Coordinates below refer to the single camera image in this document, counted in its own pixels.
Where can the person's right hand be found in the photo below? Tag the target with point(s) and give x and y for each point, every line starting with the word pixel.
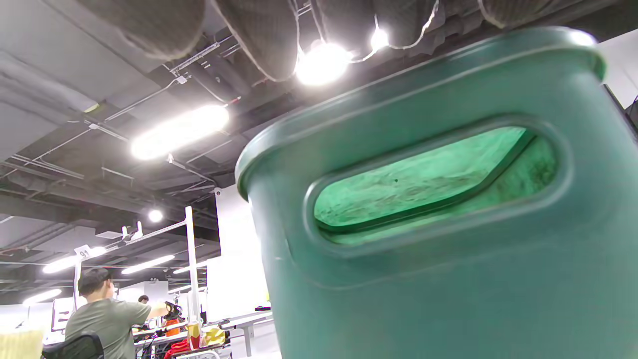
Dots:
pixel 259 35

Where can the round ceiling spotlight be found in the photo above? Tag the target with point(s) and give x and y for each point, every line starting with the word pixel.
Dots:
pixel 321 64
pixel 155 216

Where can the long ceiling tube light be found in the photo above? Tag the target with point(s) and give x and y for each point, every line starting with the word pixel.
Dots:
pixel 179 130

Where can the green plastic storage bin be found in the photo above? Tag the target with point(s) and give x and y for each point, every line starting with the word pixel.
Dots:
pixel 448 309

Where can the black mesh chair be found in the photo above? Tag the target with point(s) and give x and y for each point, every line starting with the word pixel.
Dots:
pixel 75 348

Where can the white metal frame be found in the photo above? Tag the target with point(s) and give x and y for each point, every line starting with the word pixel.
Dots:
pixel 191 259

